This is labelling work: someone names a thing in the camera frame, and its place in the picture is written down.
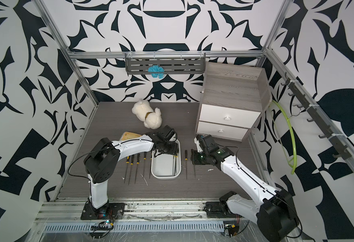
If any green hose loop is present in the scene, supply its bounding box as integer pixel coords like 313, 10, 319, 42
270, 100, 297, 175

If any white plastic storage tray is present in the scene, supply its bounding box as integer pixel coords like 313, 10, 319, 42
152, 139, 182, 180

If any grey wooden drawer cabinet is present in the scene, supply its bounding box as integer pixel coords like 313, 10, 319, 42
196, 63, 272, 141

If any grey wall hook rail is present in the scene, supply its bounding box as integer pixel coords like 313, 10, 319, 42
283, 75, 352, 160

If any yellow black file tool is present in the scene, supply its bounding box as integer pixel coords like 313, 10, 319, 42
142, 152, 147, 177
134, 153, 141, 184
128, 155, 134, 185
149, 152, 153, 179

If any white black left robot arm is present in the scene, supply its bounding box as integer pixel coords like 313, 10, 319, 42
84, 126, 179, 210

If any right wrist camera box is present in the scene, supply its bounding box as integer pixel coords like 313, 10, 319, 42
194, 135, 203, 153

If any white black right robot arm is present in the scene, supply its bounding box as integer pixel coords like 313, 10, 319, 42
193, 135, 303, 242

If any white plush toy dog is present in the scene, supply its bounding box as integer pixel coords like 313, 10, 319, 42
131, 100, 162, 130

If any teal crumpled cloth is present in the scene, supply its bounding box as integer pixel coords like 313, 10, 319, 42
148, 65, 165, 79

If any grey slotted wall shelf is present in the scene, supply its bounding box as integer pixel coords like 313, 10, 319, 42
125, 54, 206, 75

